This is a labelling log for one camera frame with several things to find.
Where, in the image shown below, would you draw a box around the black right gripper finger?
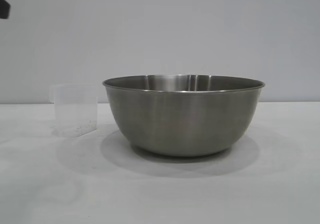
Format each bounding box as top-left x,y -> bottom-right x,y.
0,0 -> 12,20

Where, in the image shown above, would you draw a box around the clear plastic measuring cup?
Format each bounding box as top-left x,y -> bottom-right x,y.
49,83 -> 98,138

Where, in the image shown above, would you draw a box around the white rice grains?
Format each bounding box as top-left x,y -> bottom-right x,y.
56,120 -> 97,137

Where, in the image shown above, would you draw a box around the stainless steel mixing bowl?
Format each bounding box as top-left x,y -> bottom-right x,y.
101,74 -> 266,158

